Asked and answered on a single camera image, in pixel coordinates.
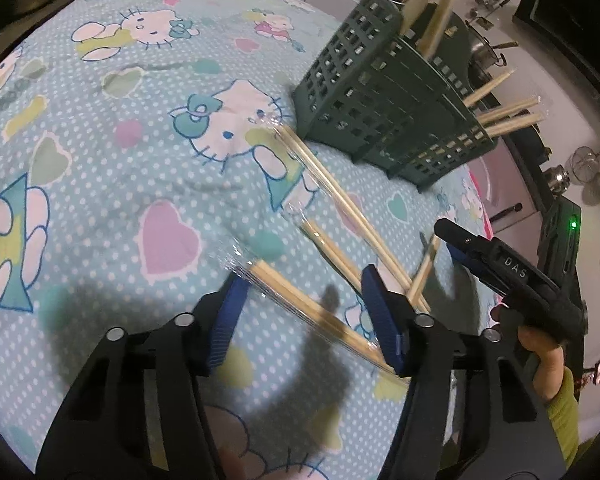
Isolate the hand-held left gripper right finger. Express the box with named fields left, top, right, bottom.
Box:
left=360, top=264, right=566, bottom=480

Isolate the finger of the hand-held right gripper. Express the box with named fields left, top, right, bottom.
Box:
left=451, top=246, right=504, bottom=307
left=434, top=217, right=582, bottom=347

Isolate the person's right hand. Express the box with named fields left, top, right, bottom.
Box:
left=490, top=304, right=567, bottom=404

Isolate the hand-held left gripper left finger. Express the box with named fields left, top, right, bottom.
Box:
left=35, top=275, right=253, bottom=480

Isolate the hanging wire strainer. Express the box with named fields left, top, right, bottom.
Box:
left=571, top=146, right=600, bottom=186

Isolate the green plastic utensil holder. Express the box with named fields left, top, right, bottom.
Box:
left=292, top=0, right=498, bottom=191

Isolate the small steel kettle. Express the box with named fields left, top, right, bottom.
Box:
left=544, top=164, right=572, bottom=195

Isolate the steel stockpot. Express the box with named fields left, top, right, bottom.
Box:
left=465, top=17, right=520, bottom=86

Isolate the cartoon cat printed cloth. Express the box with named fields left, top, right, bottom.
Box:
left=0, top=0, right=491, bottom=480

